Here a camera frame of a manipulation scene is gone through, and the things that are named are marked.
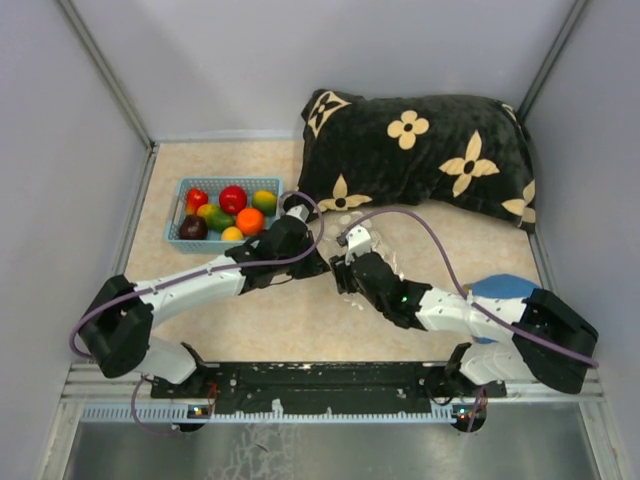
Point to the white slotted cable duct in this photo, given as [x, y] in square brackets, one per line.
[181, 413]

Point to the red toy apple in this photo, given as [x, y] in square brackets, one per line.
[232, 199]

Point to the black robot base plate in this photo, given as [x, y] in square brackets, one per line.
[318, 388]

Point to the black pillow with cream flowers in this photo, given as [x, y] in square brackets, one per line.
[468, 151]

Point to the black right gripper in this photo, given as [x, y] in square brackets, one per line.
[341, 270]

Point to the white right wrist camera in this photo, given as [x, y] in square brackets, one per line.
[357, 242]

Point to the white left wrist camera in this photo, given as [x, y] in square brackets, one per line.
[300, 212]

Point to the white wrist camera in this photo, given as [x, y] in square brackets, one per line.
[300, 212]
[357, 242]

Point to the red yellow toy pepper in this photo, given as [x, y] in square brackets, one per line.
[195, 198]

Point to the orange toy orange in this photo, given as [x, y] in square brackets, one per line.
[250, 221]

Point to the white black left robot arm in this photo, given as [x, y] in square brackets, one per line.
[118, 331]

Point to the green yellow toy mango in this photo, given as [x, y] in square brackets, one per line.
[265, 201]

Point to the blue cloth bag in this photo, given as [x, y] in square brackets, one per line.
[503, 294]

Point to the light blue plastic basket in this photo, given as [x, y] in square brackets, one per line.
[213, 186]

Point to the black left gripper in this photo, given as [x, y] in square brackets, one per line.
[315, 266]

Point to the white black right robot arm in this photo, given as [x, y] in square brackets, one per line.
[534, 338]

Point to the green orange toy mango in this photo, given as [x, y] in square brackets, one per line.
[216, 218]

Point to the dark red toy fruit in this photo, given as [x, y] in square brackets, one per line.
[193, 228]

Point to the clear dotted zip top bag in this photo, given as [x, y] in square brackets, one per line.
[335, 224]

